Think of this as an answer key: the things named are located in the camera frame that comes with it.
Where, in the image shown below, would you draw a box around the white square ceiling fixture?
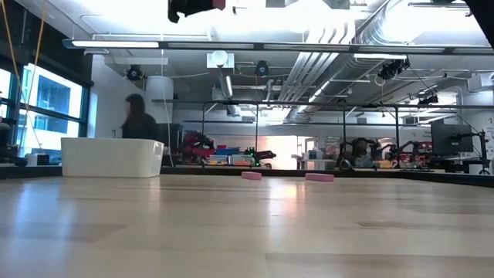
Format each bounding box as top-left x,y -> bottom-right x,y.
206,50 -> 235,70

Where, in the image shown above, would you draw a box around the long linear light fixture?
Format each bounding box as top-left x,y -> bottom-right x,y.
61,38 -> 494,55

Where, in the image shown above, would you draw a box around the black round ceiling device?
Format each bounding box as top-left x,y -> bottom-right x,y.
126,64 -> 144,82
254,59 -> 270,77

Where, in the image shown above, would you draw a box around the person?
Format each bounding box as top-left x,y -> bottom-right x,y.
120,93 -> 159,140
351,137 -> 372,168

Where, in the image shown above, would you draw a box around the black cabinet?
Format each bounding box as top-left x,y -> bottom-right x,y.
156,122 -> 184,167

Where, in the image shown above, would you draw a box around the red equipment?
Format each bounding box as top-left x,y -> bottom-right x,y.
181,131 -> 214,165

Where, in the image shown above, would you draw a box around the silver ceiling ducts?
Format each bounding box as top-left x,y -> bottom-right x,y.
277,0 -> 391,114

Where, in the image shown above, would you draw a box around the distant robot with green lights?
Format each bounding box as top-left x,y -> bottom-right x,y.
245,143 -> 277,169

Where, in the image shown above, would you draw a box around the white plastic bin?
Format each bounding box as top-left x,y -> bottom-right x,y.
60,137 -> 165,178

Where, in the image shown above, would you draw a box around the black computer monitor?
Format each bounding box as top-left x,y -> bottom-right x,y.
431,122 -> 475,154

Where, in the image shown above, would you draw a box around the black distant frame rail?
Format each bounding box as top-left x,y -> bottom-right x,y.
151,98 -> 494,110

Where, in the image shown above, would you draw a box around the yellow hanging cable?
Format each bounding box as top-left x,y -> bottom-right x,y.
19,0 -> 49,151

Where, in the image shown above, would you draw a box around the black aluminium table frame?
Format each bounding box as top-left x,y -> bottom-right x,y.
0,164 -> 494,189

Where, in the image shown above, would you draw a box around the black hanging camera cluster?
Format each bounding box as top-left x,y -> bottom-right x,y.
377,57 -> 411,81

